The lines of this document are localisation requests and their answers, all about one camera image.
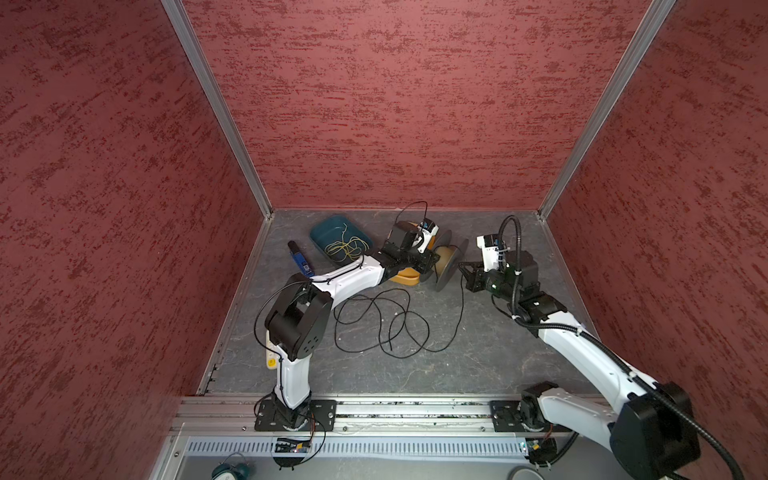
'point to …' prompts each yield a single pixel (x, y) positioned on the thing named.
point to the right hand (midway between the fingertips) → (456, 269)
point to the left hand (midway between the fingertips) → (433, 258)
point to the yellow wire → (347, 249)
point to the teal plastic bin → (339, 240)
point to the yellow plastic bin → (407, 277)
